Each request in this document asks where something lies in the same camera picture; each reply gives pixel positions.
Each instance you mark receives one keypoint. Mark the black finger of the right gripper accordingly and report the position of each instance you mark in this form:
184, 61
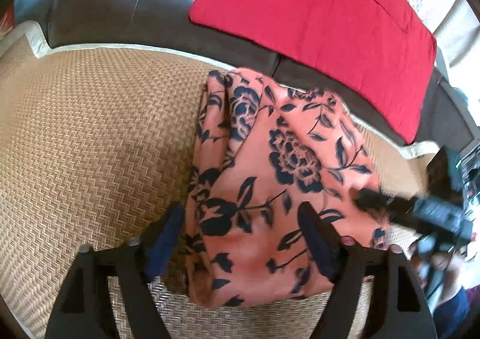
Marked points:
382, 207

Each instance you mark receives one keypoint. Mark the woven bamboo bed mat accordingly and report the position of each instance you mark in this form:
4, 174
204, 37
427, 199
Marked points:
96, 141

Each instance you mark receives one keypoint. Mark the white textured curtain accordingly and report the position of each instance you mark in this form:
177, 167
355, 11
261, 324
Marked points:
456, 29

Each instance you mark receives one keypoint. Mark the red knitted cloth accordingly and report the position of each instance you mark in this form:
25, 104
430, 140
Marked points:
378, 48

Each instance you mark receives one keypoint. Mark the red gift box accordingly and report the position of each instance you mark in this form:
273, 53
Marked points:
7, 22

